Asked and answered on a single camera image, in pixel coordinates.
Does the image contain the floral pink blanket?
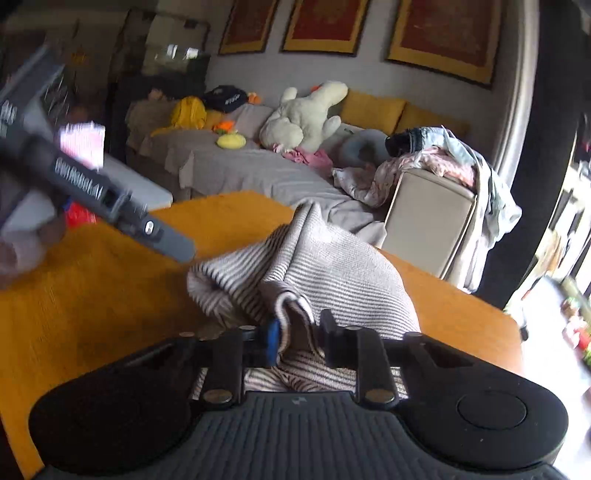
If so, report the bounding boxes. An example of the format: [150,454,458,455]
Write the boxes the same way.
[332,157,407,208]

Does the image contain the black cap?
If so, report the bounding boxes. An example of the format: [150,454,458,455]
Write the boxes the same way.
[203,84,250,113]

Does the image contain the light blue garment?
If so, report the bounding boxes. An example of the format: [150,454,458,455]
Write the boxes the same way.
[416,126,522,241]

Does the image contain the beige striped knit sweater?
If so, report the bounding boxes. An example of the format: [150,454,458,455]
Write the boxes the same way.
[187,203,422,400]

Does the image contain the grey neck pillow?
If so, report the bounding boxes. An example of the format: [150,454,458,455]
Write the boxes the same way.
[339,128,391,167]

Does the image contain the mustard yellow cushion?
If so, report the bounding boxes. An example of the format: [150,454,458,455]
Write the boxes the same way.
[339,89,407,137]
[394,104,469,137]

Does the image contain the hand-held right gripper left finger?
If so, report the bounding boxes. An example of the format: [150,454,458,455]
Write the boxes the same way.
[124,318,283,409]

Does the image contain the person's left forearm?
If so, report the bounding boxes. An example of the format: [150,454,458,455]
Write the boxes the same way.
[0,217,65,289]

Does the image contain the glass display cabinet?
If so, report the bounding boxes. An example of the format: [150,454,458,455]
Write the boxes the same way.
[107,10,212,158]

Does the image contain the grey covered sofa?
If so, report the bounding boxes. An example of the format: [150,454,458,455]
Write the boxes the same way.
[124,88,481,287]

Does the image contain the pink clothes pile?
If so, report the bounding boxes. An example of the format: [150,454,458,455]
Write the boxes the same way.
[397,148,476,188]

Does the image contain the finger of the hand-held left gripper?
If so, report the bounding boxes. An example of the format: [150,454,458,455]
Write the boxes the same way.
[117,196,198,265]

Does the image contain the window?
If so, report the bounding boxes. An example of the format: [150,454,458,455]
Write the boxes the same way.
[508,175,591,480]

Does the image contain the dark curtain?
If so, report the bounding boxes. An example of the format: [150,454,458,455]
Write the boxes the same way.
[475,0,583,310]

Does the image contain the yellow garment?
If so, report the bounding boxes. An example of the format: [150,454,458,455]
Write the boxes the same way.
[150,96,208,137]

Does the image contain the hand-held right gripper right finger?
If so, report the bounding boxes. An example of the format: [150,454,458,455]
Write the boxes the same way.
[320,309,468,411]

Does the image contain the large red gold framed picture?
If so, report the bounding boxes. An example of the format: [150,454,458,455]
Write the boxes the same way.
[385,0,502,89]

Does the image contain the black and white garment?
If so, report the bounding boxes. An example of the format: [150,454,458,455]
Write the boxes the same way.
[385,128,446,155]

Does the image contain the pink cloth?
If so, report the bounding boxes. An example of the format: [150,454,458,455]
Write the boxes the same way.
[272,143,333,169]

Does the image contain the white plush toy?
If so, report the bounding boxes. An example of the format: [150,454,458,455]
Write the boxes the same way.
[259,80,349,153]

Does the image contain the colourful toys by window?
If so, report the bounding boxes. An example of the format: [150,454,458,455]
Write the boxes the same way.
[561,295,591,365]

